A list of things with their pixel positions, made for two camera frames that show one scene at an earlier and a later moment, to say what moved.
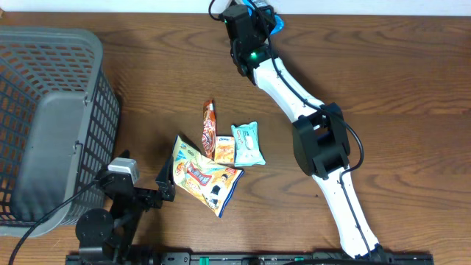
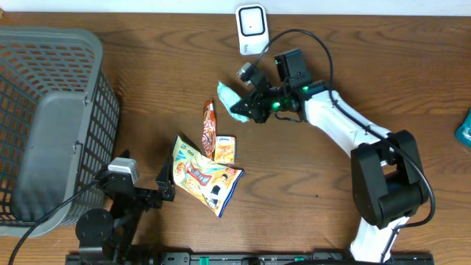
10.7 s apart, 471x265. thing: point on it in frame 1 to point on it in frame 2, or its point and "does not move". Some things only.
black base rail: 246,259 does not move
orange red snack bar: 208,137 does not move
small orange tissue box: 224,149 does not move
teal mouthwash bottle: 279,22 to 463,134
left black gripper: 165,183 does not move
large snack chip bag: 214,184 does not move
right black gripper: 266,22 to 251,108
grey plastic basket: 59,117 does not move
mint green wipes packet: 246,151 to 229,98
